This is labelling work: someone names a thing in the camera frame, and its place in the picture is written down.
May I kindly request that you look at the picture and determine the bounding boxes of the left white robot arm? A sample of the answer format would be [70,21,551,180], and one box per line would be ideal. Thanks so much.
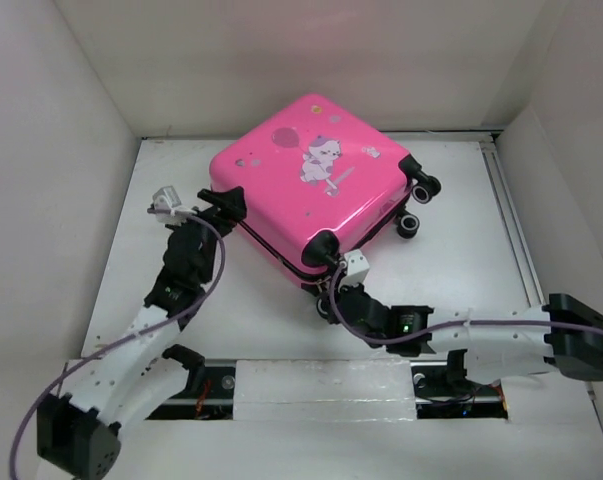
[36,187,247,479]

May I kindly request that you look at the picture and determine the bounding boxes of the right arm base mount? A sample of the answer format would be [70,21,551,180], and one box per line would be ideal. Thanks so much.
[412,363,509,420]

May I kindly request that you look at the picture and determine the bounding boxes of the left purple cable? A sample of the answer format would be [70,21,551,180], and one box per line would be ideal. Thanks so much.
[8,207,227,479]

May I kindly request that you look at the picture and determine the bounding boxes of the pink hard-shell suitcase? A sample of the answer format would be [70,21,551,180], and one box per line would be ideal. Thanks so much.
[209,94,441,318]

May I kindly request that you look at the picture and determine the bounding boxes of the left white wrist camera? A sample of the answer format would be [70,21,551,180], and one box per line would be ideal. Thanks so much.
[151,186,182,223]

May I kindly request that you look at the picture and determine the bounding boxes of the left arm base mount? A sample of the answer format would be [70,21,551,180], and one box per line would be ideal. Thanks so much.
[147,362,236,421]

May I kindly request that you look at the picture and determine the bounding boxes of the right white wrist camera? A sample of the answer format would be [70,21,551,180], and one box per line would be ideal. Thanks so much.
[341,249,370,286]

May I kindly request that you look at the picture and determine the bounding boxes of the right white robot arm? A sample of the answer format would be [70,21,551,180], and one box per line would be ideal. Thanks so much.
[328,285,603,394]

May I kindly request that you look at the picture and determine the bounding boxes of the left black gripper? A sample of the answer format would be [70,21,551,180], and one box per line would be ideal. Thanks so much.
[166,187,246,283]

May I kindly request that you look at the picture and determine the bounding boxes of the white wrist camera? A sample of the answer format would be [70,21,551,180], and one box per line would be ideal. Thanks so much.
[341,249,370,286]
[151,186,182,223]

